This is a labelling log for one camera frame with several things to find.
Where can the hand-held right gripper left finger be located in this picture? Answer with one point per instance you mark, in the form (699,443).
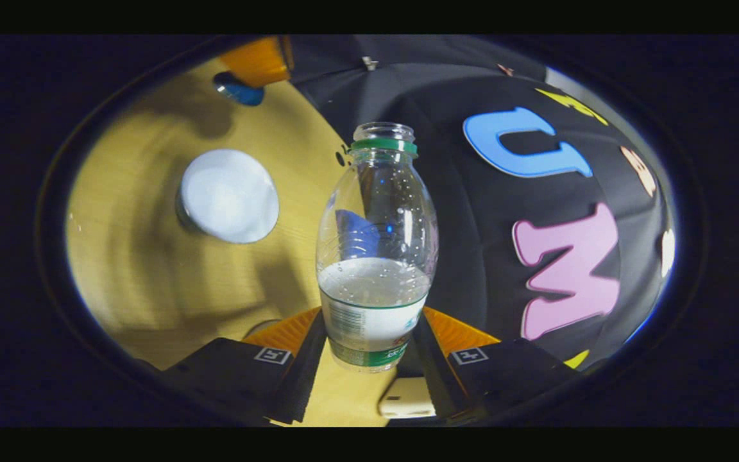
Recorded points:
(305,372)

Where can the white toaster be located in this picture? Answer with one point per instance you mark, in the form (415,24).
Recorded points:
(408,398)

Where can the round wooden coaster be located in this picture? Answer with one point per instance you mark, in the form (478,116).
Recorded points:
(262,327)

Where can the black backdrop cloth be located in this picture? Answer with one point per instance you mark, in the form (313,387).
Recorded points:
(459,192)

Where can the copper clip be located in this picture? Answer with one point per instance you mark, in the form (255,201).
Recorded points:
(505,68)

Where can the white clip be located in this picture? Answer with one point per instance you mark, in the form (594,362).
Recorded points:
(369,62)

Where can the blue teacup lid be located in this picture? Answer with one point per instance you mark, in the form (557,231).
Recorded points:
(241,95)

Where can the clear plastic water bottle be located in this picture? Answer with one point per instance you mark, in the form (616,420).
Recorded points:
(376,289)

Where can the white teacup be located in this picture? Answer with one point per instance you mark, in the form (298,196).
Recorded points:
(228,196)

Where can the blue towel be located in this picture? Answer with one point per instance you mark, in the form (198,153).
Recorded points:
(353,231)

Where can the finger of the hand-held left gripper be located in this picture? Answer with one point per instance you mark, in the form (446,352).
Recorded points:
(257,61)

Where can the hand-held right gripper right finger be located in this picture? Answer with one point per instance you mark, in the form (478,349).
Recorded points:
(437,372)

